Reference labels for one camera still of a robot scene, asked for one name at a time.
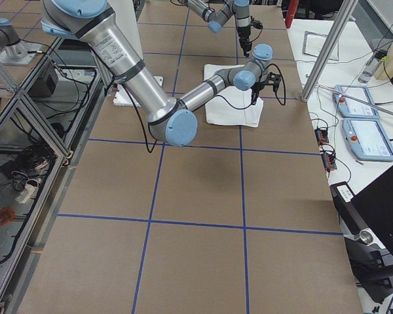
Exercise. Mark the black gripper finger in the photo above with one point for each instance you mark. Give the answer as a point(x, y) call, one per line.
point(254, 94)
point(246, 47)

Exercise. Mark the black connector box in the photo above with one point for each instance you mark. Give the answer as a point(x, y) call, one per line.
point(328, 161)
point(321, 135)

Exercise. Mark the red cylinder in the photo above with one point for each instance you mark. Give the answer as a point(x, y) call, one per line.
point(291, 12)

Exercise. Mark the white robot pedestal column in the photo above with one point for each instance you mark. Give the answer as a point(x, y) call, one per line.
point(126, 20)

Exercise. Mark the grey aluminium frame post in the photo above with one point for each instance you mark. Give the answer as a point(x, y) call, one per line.
point(335, 32)

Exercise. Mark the upper blue teach pendant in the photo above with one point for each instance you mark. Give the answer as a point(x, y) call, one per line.
point(352, 102)

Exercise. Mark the lower blue teach pendant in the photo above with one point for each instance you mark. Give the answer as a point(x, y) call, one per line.
point(368, 140)

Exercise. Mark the black laptop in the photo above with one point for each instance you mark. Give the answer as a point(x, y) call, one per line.
point(375, 206)

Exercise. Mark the blue teach pendant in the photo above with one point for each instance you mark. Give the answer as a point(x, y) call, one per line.
point(368, 140)
point(352, 102)

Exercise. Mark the white long-sleeve printed shirt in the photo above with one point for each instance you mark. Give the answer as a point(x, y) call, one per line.
point(232, 107)

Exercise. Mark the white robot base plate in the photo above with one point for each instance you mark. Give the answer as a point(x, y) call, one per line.
point(122, 98)

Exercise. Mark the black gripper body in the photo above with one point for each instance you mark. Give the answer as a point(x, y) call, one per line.
point(243, 32)

